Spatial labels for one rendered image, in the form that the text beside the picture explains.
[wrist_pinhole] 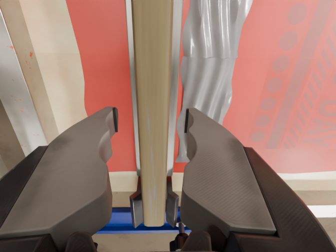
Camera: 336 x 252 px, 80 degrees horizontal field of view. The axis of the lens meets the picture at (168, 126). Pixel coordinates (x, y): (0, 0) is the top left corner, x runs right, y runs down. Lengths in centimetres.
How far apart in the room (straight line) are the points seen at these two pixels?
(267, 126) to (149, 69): 24
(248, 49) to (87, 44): 20
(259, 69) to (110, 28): 20
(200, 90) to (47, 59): 20
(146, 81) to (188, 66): 11
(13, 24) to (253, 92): 30
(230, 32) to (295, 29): 8
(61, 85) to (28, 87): 4
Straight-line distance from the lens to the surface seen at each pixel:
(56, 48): 30
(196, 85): 28
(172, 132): 27
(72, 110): 33
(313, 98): 37
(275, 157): 41
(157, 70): 17
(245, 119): 33
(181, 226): 39
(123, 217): 40
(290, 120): 37
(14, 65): 29
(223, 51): 28
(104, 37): 28
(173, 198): 31
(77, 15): 28
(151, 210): 28
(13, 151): 190
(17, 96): 31
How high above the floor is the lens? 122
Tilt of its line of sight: 58 degrees down
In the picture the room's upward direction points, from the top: 176 degrees clockwise
